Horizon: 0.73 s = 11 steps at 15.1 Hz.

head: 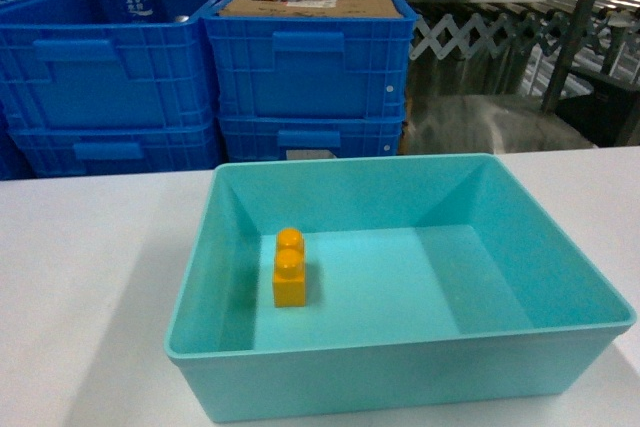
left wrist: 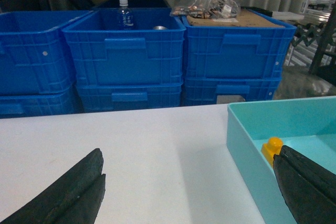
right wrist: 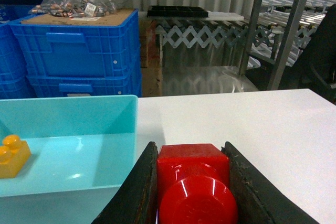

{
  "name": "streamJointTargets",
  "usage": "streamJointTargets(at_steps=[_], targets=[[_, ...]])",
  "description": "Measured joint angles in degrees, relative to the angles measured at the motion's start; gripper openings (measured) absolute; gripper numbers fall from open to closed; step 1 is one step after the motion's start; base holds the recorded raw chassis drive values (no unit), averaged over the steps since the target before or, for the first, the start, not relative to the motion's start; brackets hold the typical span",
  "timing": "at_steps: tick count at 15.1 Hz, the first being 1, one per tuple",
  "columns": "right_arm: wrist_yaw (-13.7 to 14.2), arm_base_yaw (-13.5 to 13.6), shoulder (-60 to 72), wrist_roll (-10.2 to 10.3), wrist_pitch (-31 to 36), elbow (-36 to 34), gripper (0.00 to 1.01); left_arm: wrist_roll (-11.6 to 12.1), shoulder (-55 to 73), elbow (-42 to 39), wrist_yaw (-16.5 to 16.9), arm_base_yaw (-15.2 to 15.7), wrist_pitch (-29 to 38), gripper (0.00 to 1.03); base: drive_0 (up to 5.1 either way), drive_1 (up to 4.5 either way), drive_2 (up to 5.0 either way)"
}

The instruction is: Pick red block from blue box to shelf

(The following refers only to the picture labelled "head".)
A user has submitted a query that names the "blue crate bottom right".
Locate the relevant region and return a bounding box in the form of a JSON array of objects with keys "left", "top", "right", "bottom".
[{"left": 218, "top": 116, "right": 403, "bottom": 162}]

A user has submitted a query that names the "teal plastic box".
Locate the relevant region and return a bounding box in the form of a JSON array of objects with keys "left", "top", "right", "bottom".
[{"left": 165, "top": 154, "right": 636, "bottom": 422}]

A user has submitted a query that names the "blue crate bottom middle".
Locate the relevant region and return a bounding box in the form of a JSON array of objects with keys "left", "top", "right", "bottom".
[{"left": 9, "top": 124, "right": 225, "bottom": 178}]

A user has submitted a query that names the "blue crate top right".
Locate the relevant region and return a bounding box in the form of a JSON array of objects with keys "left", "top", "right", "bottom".
[{"left": 202, "top": 0, "right": 417, "bottom": 119}]

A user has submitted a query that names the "yellow toy block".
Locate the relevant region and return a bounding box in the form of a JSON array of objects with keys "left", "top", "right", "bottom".
[{"left": 272, "top": 227, "right": 306, "bottom": 308}]

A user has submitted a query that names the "expandable roller conveyor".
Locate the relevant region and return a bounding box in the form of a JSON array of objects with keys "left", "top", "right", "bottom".
[{"left": 409, "top": 0, "right": 639, "bottom": 61}]

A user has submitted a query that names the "brown cardboard sheet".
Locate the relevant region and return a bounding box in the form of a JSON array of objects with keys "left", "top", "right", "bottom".
[{"left": 219, "top": 0, "right": 401, "bottom": 18}]

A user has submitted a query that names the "blue crate top middle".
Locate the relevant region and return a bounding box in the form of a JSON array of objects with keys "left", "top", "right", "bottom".
[{"left": 1, "top": 0, "right": 215, "bottom": 130}]

